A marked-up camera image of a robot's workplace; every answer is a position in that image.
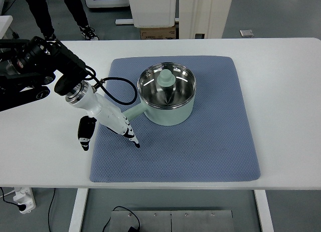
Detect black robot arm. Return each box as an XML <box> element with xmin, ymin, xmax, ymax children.
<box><xmin>1</xmin><ymin>36</ymin><xmax>88</xmax><ymax>111</ymax></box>

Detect grey floor plate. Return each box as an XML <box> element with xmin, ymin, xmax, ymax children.
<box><xmin>239</xmin><ymin>30</ymin><xmax>254</xmax><ymax>38</ymax></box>

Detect white table leg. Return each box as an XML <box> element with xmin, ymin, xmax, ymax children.
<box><xmin>254</xmin><ymin>190</ymin><xmax>274</xmax><ymax>232</ymax></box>
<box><xmin>68</xmin><ymin>188</ymin><xmax>89</xmax><ymax>232</ymax></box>

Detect glass lid green knob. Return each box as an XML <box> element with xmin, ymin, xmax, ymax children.
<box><xmin>137</xmin><ymin>62</ymin><xmax>196</xmax><ymax>110</ymax></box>

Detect white table leg right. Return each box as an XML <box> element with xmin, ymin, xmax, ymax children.
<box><xmin>254</xmin><ymin>190</ymin><xmax>274</xmax><ymax>232</ymax></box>

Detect cream pillar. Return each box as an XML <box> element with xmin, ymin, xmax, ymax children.
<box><xmin>179</xmin><ymin>0</ymin><xmax>232</xmax><ymax>39</ymax></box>

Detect white power strip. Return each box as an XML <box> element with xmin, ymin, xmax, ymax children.
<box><xmin>13</xmin><ymin>187</ymin><xmax>36</xmax><ymax>214</ymax></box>

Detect white side table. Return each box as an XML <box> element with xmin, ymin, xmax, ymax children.
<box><xmin>0</xmin><ymin>16</ymin><xmax>19</xmax><ymax>39</ymax></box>

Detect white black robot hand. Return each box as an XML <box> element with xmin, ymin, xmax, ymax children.
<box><xmin>65</xmin><ymin>81</ymin><xmax>140</xmax><ymax>151</ymax></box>

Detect white cabinet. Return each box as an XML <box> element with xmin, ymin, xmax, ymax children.
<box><xmin>129</xmin><ymin>0</ymin><xmax>176</xmax><ymax>28</ymax></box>

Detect blue quilted mat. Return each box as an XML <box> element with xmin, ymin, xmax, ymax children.
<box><xmin>90</xmin><ymin>56</ymin><xmax>260</xmax><ymax>182</ymax></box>

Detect metal base plate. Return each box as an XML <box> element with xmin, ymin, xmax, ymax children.
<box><xmin>108</xmin><ymin>210</ymin><xmax>235</xmax><ymax>231</ymax></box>

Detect person in black trousers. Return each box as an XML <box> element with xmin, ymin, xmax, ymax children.
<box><xmin>25</xmin><ymin>0</ymin><xmax>100</xmax><ymax>41</ymax></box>

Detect green pot with handle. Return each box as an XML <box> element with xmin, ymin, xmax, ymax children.
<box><xmin>122</xmin><ymin>62</ymin><xmax>197</xmax><ymax>127</ymax></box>

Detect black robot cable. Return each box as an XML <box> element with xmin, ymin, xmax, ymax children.
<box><xmin>85</xmin><ymin>65</ymin><xmax>138</xmax><ymax>105</ymax></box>

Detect white table leg left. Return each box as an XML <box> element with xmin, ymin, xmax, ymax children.
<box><xmin>68</xmin><ymin>188</ymin><xmax>89</xmax><ymax>232</ymax></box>

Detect cardboard box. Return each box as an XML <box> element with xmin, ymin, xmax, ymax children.
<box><xmin>140</xmin><ymin>26</ymin><xmax>176</xmax><ymax>40</ymax></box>

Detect black floor cable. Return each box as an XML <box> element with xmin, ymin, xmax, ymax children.
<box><xmin>101</xmin><ymin>205</ymin><xmax>141</xmax><ymax>232</ymax></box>

